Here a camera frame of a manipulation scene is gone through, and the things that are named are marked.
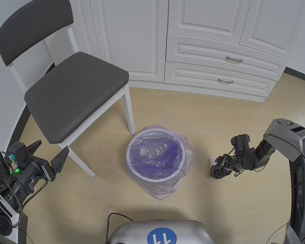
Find white trash bin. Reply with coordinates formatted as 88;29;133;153
126;126;186;188

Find white chair grey cushions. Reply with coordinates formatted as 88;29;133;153
0;0;136;178

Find white wardrobe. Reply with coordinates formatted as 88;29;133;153
30;0;304;103

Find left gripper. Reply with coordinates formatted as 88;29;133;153
15;140;70;196

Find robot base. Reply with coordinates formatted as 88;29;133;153
109;220;217;244

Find purple plastic bag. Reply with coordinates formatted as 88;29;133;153
125;123;193;201

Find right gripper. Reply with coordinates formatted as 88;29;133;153
216;155;236;171

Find black plastic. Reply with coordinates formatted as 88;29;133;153
210;163;232;180

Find black cable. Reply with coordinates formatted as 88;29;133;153
105;212;134;242

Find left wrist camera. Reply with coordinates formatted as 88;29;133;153
8;142;31;168

